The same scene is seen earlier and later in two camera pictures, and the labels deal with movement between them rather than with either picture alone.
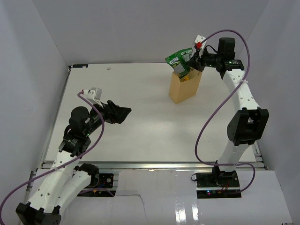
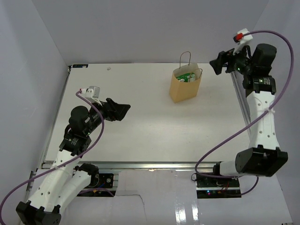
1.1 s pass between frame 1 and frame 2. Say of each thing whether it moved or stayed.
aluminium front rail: stayed
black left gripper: stayed
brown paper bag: stayed
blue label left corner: stayed
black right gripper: moved
